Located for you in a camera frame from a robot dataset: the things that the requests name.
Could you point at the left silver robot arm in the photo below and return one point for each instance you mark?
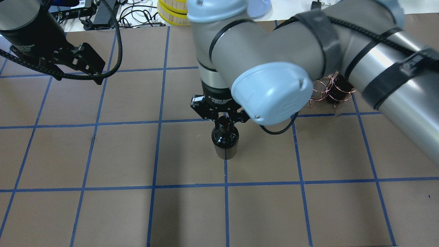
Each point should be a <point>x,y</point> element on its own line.
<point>27,8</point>

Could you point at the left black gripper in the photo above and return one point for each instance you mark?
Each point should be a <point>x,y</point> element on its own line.
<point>31,38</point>

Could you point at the copper wire wine basket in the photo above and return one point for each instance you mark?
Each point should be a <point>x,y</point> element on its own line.
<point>320,90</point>

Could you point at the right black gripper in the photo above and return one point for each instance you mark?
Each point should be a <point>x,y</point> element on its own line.
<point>216,95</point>

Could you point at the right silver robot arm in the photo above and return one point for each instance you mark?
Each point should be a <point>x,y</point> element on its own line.
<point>267,77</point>

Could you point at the black power adapter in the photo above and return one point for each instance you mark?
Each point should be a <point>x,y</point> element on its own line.
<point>316,5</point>

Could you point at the large black power brick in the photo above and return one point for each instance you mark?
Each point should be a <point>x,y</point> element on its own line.
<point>102,18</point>

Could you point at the blue plate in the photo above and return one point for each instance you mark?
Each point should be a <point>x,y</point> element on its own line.
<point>258,8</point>

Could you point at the dark wine bottle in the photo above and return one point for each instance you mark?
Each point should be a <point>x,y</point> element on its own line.
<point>225,137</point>

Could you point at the dark bottle in basket near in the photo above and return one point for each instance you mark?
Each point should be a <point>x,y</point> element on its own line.
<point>339,89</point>

